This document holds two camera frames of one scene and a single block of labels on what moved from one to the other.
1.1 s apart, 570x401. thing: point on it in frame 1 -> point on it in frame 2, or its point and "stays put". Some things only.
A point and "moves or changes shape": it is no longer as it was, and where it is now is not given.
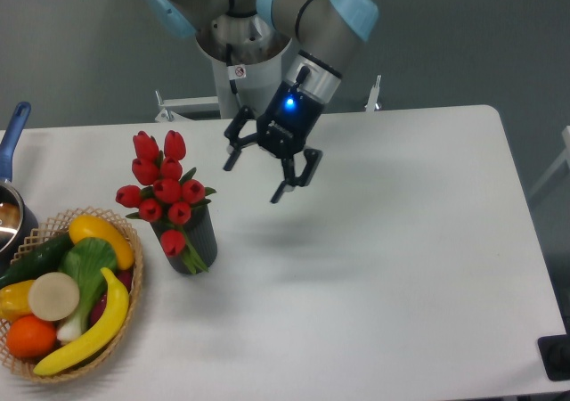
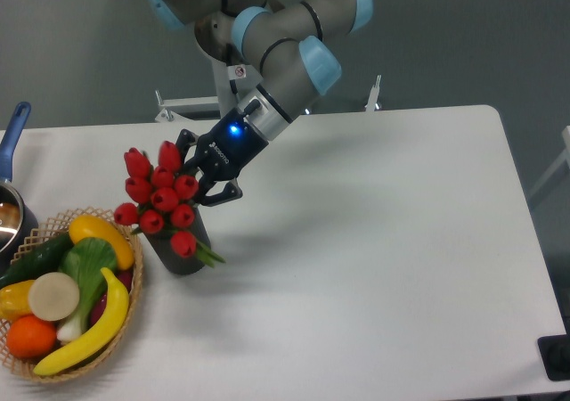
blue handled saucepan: (19, 228) stays put
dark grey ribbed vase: (201, 234) -> (161, 243)
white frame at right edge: (565, 157) stays put
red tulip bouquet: (166, 192) moves or changes shape
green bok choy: (85, 259) stays put
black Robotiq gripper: (284, 130) -> (231, 147)
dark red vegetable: (126, 277) stays put
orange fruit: (29, 337) stays put
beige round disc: (53, 296) stays put
